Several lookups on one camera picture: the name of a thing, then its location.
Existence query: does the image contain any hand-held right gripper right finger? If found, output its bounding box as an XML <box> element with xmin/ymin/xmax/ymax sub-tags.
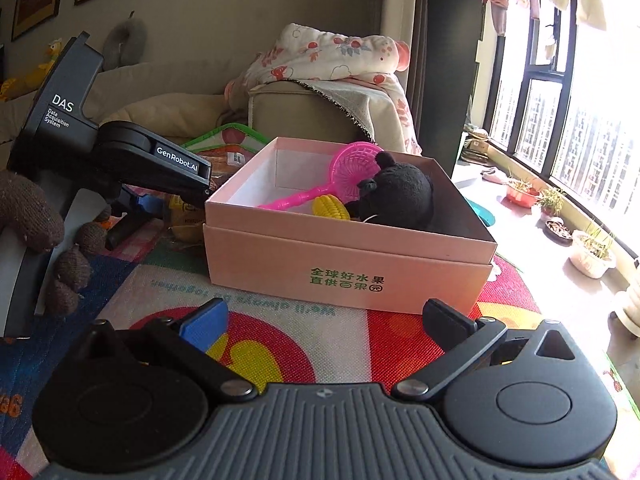
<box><xmin>392</xmin><ymin>299</ymin><xmax>583</xmax><ymax>402</ymax></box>

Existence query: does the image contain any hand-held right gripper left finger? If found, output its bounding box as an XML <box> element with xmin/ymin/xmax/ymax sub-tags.
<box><xmin>80</xmin><ymin>297</ymin><xmax>256</xmax><ymax>403</ymax></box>

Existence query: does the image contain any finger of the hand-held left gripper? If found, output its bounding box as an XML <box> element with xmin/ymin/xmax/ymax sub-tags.
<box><xmin>105</xmin><ymin>187</ymin><xmax>168</xmax><ymax>251</ymax></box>

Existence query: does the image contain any yellow snack packet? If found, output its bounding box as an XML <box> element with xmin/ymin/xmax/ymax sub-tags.
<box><xmin>167</xmin><ymin>192</ymin><xmax>207</xmax><ymax>243</ymax></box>

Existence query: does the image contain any clear bread packet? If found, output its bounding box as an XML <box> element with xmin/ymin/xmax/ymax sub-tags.
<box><xmin>190</xmin><ymin>142</ymin><xmax>266</xmax><ymax>181</ymax></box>

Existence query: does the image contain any pink cardboard box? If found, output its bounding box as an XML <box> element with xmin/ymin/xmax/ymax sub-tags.
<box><xmin>202</xmin><ymin>136</ymin><xmax>498</xmax><ymax>316</ymax></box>

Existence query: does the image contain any black plush toy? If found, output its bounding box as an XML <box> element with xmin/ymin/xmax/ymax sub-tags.
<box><xmin>345</xmin><ymin>150</ymin><xmax>435</xmax><ymax>233</ymax></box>

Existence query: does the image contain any yellow toy corn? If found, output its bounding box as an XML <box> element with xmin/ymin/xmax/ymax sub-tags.
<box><xmin>312</xmin><ymin>195</ymin><xmax>351</xmax><ymax>222</ymax></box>

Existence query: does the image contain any pink toy racket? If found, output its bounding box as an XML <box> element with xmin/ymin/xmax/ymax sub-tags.
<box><xmin>257</xmin><ymin>141</ymin><xmax>381</xmax><ymax>211</ymax></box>

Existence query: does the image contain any person's left hand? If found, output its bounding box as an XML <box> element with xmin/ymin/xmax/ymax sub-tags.
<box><xmin>0</xmin><ymin>170</ymin><xmax>112</xmax><ymax>317</ymax></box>

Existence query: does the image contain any yellow plush toy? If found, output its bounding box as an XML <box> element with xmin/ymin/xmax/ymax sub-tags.
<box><xmin>0</xmin><ymin>40</ymin><xmax>66</xmax><ymax>103</ymax></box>

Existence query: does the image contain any beige folded quilt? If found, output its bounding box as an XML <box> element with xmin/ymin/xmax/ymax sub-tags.
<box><xmin>97</xmin><ymin>92</ymin><xmax>236</xmax><ymax>138</ymax></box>

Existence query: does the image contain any grey neck pillow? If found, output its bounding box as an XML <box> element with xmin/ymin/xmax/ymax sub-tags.
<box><xmin>102</xmin><ymin>10</ymin><xmax>148</xmax><ymax>68</ymax></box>

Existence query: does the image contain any teal plastic dish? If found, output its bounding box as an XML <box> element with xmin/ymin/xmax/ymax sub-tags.
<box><xmin>467</xmin><ymin>199</ymin><xmax>496</xmax><ymax>228</ymax></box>

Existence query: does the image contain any colourful play mat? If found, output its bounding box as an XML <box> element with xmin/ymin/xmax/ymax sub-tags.
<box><xmin>0</xmin><ymin>122</ymin><xmax>640</xmax><ymax>480</ymax></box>

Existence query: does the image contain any beige sofa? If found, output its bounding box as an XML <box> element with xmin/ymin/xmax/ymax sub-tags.
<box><xmin>0</xmin><ymin>52</ymin><xmax>261</xmax><ymax>161</ymax></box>

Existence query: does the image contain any dark bowl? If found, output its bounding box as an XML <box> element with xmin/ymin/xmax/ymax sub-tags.
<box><xmin>545</xmin><ymin>217</ymin><xmax>574</xmax><ymax>247</ymax></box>

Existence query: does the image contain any small potted plant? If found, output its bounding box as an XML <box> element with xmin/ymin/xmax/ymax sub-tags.
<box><xmin>505</xmin><ymin>177</ymin><xmax>542</xmax><ymax>207</ymax></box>

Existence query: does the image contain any green potted plant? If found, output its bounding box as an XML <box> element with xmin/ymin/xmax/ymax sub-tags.
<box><xmin>536</xmin><ymin>186</ymin><xmax>569</xmax><ymax>219</ymax></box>

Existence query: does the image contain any white plant pot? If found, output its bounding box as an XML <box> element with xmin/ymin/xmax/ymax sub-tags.
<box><xmin>569</xmin><ymin>222</ymin><xmax>617</xmax><ymax>279</ymax></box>

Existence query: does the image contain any beige cushion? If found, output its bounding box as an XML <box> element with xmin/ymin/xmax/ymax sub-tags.
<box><xmin>247</xmin><ymin>82</ymin><xmax>373</xmax><ymax>143</ymax></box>

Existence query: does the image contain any small cardboard box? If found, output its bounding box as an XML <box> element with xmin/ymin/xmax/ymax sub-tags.
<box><xmin>464</xmin><ymin>130</ymin><xmax>493</xmax><ymax>162</ymax></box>

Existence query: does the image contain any white round pot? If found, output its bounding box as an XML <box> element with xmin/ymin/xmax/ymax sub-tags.
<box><xmin>611</xmin><ymin>280</ymin><xmax>640</xmax><ymax>337</ymax></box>

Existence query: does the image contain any floral blanket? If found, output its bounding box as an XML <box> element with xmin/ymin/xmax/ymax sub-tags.
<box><xmin>225</xmin><ymin>22</ymin><xmax>423</xmax><ymax>156</ymax></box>

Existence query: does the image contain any dark curtain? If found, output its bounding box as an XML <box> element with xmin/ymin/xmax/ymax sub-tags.
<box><xmin>412</xmin><ymin>0</ymin><xmax>485</xmax><ymax>178</ymax></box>

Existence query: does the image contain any pink hanging garment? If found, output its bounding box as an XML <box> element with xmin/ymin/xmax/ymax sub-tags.
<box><xmin>482</xmin><ymin>0</ymin><xmax>512</xmax><ymax>37</ymax></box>

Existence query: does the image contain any black window frame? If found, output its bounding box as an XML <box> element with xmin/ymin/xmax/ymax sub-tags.
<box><xmin>482</xmin><ymin>0</ymin><xmax>640</xmax><ymax>261</ymax></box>

